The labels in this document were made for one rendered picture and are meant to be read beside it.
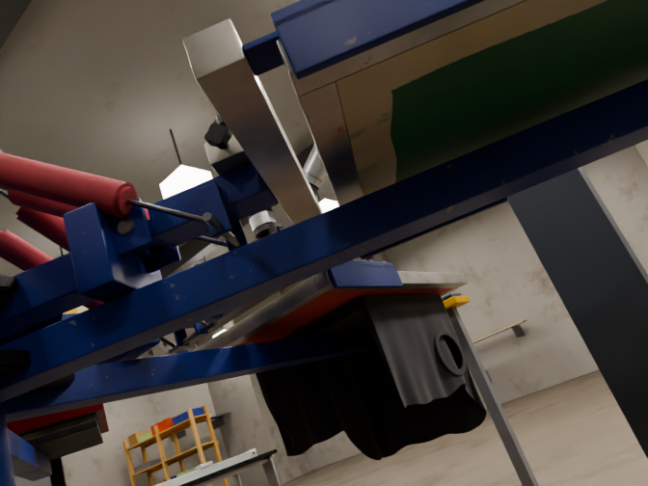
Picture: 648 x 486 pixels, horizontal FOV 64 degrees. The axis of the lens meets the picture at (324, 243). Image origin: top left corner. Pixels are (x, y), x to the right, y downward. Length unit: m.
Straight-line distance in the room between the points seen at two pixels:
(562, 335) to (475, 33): 10.39
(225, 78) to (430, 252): 11.22
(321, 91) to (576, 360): 10.47
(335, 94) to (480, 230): 10.80
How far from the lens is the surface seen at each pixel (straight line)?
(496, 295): 11.13
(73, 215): 0.77
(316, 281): 1.15
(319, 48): 0.46
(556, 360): 10.93
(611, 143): 0.77
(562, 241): 1.39
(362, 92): 0.53
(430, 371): 1.51
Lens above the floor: 0.67
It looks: 19 degrees up
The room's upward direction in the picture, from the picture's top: 21 degrees counter-clockwise
